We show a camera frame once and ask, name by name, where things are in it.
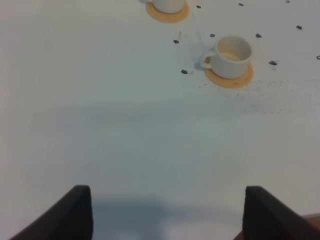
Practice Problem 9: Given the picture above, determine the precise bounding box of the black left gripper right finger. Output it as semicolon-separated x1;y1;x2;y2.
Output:
242;186;320;240

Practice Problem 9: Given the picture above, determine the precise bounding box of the far white teacup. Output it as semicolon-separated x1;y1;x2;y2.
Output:
147;0;186;14

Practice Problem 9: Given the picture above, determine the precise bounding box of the near orange round coaster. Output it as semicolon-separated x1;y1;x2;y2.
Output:
204;64;254;89

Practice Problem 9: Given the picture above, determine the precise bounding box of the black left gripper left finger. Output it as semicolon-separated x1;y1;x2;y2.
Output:
12;185;94;240

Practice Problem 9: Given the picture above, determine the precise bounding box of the near white teacup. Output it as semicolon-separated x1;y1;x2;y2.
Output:
200;35;253;79

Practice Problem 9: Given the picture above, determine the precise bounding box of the far orange round coaster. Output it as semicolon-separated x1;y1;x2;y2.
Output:
145;2;190;23

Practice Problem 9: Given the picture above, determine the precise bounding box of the white teacup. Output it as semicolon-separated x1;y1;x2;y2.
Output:
147;0;186;14
200;35;253;79

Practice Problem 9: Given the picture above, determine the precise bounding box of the orange round coaster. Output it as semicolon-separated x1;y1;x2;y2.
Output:
145;2;190;23
204;64;254;89

